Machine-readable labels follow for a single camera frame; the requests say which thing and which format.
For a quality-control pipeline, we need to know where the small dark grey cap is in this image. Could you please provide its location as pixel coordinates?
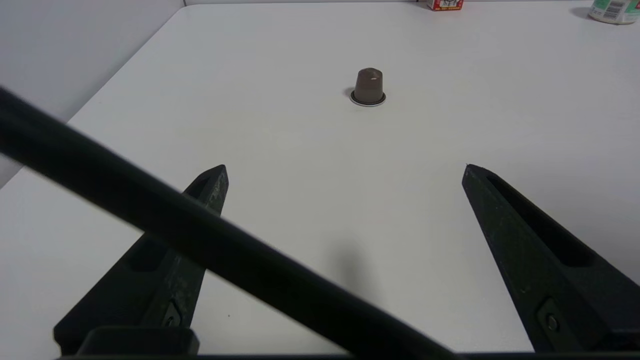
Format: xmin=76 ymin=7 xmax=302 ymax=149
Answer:
xmin=349 ymin=67 xmax=387 ymax=107

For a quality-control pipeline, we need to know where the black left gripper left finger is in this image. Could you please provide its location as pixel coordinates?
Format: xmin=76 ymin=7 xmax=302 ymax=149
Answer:
xmin=53 ymin=164 xmax=230 ymax=356

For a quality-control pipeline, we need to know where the gold-lid tin can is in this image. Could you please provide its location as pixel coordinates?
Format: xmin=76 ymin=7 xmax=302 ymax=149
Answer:
xmin=587 ymin=0 xmax=640 ymax=25

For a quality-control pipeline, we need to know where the red milk carton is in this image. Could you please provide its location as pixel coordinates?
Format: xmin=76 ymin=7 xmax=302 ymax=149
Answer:
xmin=426 ymin=0 xmax=465 ymax=12

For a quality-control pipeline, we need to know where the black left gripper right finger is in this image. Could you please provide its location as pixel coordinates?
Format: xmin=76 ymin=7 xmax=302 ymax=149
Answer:
xmin=461 ymin=164 xmax=640 ymax=353

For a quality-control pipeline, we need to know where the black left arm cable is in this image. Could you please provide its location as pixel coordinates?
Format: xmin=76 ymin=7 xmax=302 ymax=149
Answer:
xmin=0 ymin=86 xmax=463 ymax=360

